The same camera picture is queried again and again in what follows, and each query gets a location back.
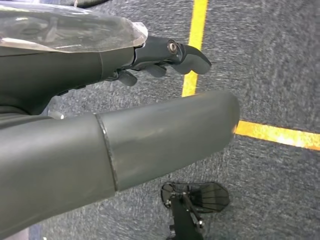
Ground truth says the black robot foot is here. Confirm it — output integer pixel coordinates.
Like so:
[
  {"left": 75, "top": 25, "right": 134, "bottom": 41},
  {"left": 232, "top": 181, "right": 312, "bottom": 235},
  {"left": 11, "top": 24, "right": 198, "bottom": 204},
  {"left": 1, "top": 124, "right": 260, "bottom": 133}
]
[{"left": 160, "top": 181, "right": 231, "bottom": 240}]

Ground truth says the yellow floor tape outline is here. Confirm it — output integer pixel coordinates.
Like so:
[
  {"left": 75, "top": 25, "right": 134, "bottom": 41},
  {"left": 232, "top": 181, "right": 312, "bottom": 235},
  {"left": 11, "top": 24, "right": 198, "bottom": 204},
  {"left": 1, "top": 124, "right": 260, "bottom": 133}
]
[{"left": 181, "top": 0, "right": 320, "bottom": 152}]

